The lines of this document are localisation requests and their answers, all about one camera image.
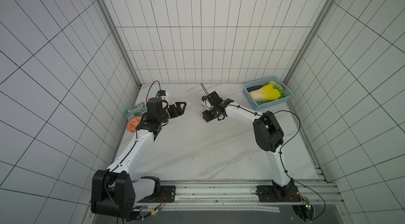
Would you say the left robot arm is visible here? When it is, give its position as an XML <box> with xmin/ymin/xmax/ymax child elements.
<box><xmin>91</xmin><ymin>97</ymin><xmax>187</xmax><ymax>221</ymax></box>

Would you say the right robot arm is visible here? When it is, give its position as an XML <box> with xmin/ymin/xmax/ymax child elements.
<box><xmin>201</xmin><ymin>91</ymin><xmax>295</xmax><ymax>199</ymax></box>

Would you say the green candy packet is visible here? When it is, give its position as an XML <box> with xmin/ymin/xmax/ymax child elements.
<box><xmin>125</xmin><ymin>102</ymin><xmax>147</xmax><ymax>121</ymax></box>

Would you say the dark purple toy eggplant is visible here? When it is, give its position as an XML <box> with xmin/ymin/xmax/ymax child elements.
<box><xmin>246</xmin><ymin>85</ymin><xmax>264</xmax><ymax>93</ymax></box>

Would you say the orange patterned cup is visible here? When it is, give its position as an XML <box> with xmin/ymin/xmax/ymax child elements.
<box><xmin>127</xmin><ymin>115</ymin><xmax>142</xmax><ymax>133</ymax></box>

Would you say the teal plastic basket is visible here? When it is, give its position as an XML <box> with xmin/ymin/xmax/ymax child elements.
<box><xmin>243</xmin><ymin>76</ymin><xmax>293</xmax><ymax>110</ymax></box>

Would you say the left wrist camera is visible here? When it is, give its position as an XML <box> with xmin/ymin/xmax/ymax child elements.
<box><xmin>156</xmin><ymin>90</ymin><xmax>168</xmax><ymax>101</ymax></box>

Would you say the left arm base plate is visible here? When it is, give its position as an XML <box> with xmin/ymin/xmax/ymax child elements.
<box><xmin>151</xmin><ymin>186</ymin><xmax>176</xmax><ymax>203</ymax></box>

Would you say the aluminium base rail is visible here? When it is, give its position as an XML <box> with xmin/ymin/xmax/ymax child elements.
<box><xmin>134</xmin><ymin>180</ymin><xmax>343</xmax><ymax>213</ymax></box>

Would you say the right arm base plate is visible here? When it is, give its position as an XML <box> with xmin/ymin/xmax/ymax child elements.
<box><xmin>256</xmin><ymin>186</ymin><xmax>302</xmax><ymax>203</ymax></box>

